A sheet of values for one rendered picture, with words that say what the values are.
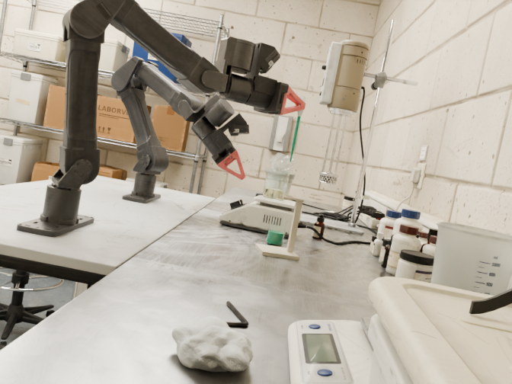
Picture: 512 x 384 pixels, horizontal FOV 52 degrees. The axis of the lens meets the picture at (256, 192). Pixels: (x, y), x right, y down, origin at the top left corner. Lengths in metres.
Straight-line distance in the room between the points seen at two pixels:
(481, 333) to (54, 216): 0.85
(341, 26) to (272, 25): 0.49
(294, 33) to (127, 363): 3.53
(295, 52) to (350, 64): 2.12
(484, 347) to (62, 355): 0.37
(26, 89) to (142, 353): 3.44
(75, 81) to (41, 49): 2.84
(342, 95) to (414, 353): 1.56
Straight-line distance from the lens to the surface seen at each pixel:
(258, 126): 3.83
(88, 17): 1.02
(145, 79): 1.64
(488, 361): 0.26
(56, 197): 1.04
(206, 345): 0.51
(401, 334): 0.27
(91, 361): 0.52
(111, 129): 3.66
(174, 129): 3.55
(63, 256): 0.86
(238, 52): 1.14
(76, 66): 1.03
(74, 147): 1.02
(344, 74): 1.79
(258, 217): 1.36
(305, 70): 3.87
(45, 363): 0.51
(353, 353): 0.56
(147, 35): 1.06
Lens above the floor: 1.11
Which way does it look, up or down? 5 degrees down
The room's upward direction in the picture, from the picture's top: 11 degrees clockwise
